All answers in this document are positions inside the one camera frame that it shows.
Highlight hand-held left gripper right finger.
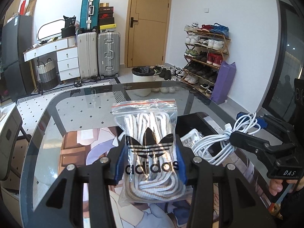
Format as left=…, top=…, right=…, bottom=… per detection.
left=176, top=135, right=277, bottom=228

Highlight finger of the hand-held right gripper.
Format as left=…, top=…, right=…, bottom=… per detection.
left=229, top=130, right=283, bottom=164
left=236, top=112, right=296, bottom=138

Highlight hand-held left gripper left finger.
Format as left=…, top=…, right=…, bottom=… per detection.
left=22, top=134, right=127, bottom=228

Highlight white cable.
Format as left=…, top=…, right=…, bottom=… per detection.
left=192, top=112, right=262, bottom=165

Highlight black storage box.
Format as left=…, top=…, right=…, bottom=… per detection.
left=176, top=112, right=234, bottom=149

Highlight zip bag of white shoelaces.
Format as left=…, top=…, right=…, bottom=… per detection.
left=112, top=98, right=187, bottom=207

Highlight person's right hand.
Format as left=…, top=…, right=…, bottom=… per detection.
left=269, top=178, right=286, bottom=196

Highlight printed table mat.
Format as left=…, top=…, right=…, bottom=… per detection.
left=60, top=114, right=278, bottom=228

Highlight white printed packet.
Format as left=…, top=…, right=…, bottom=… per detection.
left=180, top=128, right=214, bottom=162

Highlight purple bag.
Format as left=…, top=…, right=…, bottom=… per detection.
left=211, top=61, right=237, bottom=104

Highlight dark glass door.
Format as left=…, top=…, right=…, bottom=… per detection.
left=261, top=0, right=304, bottom=124

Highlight wooden shoe rack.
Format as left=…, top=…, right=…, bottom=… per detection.
left=183, top=22, right=231, bottom=98

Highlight rows of racked sneakers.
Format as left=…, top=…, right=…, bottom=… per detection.
left=183, top=22, right=230, bottom=97

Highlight white trash bin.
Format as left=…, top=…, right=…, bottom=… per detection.
left=132, top=66, right=155, bottom=83

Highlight pile of loose shoes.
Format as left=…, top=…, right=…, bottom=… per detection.
left=152, top=64, right=188, bottom=93

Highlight silver suitcase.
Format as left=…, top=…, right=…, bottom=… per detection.
left=97, top=32, right=121, bottom=78

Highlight white vanity desk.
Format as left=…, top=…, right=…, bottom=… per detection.
left=23, top=36, right=81, bottom=83

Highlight woven laundry basket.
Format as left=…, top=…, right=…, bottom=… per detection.
left=36, top=58, right=59, bottom=91

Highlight white suitcase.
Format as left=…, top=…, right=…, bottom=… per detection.
left=77, top=32, right=99, bottom=79

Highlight wooden door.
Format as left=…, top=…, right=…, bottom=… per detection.
left=126, top=0, right=173, bottom=68

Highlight black fabric bin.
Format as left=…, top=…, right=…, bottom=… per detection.
left=61, top=27, right=77, bottom=38

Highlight stack of shoe boxes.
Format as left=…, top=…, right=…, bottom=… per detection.
left=98, top=3, right=115, bottom=33

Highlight black bag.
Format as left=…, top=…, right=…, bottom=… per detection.
left=63, top=15, right=76, bottom=29

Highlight oval mirror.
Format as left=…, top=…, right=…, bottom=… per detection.
left=36, top=18, right=66, bottom=41

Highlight dark grey fridge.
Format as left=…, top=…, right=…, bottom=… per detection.
left=0, top=14, right=36, bottom=95

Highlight teal suitcase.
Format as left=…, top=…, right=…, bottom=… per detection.
left=79, top=0, right=101, bottom=32

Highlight cardboard box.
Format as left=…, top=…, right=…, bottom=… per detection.
left=26, top=0, right=37, bottom=17

